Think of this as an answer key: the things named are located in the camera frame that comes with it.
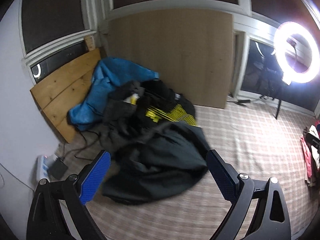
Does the dark green garment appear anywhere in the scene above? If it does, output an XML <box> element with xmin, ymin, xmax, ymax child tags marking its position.
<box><xmin>101</xmin><ymin>121</ymin><xmax>210</xmax><ymax>205</ymax></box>

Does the pile of colourful clothes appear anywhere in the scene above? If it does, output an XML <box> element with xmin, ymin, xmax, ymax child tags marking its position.
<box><xmin>300</xmin><ymin>121</ymin><xmax>319</xmax><ymax>187</ymax></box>

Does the black power adapter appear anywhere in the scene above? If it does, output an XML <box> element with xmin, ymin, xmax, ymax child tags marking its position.
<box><xmin>48</xmin><ymin>158</ymin><xmax>68</xmax><ymax>180</ymax></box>

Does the white power strip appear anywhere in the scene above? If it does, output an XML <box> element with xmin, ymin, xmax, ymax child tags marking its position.
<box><xmin>36</xmin><ymin>154</ymin><xmax>58</xmax><ymax>182</ymax></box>

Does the dark grey garment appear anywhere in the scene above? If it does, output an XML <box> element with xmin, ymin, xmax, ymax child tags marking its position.
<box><xmin>98</xmin><ymin>80</ymin><xmax>144</xmax><ymax>153</ymax></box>

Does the wooden plank board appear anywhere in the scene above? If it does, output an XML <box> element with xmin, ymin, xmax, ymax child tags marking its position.
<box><xmin>30</xmin><ymin>48</ymin><xmax>101</xmax><ymax>143</ymax></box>

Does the black yellow striped garment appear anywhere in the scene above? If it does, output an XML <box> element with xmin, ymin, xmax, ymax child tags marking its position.
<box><xmin>137</xmin><ymin>80</ymin><xmax>197</xmax><ymax>126</ymax></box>

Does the black light tripod stand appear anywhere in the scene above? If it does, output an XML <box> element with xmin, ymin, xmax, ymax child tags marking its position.
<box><xmin>257</xmin><ymin>55</ymin><xmax>285</xmax><ymax>120</ymax></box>

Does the blue plastic bag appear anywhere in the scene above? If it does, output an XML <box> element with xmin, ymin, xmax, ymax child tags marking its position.
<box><xmin>68</xmin><ymin>57</ymin><xmax>159</xmax><ymax>132</ymax></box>

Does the brown cardboard sheet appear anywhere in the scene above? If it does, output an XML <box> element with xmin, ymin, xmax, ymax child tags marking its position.
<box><xmin>107</xmin><ymin>9</ymin><xmax>234</xmax><ymax>109</ymax></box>

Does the white ring light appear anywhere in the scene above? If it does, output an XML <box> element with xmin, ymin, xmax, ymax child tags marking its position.
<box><xmin>273</xmin><ymin>21</ymin><xmax>319</xmax><ymax>85</ymax></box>

